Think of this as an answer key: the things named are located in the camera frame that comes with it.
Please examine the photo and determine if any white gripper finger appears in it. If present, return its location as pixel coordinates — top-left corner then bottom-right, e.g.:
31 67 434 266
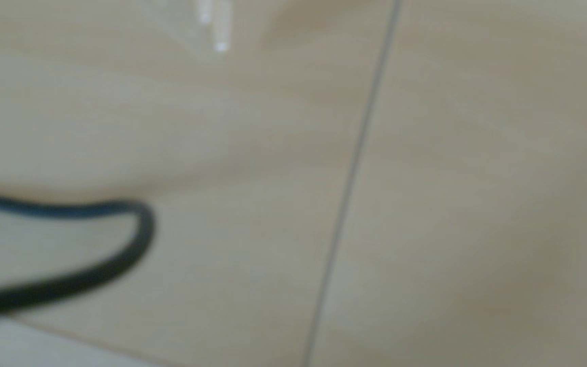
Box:
141 0 234 54

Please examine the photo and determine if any black camera cable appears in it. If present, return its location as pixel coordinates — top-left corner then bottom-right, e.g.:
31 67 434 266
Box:
0 190 156 319

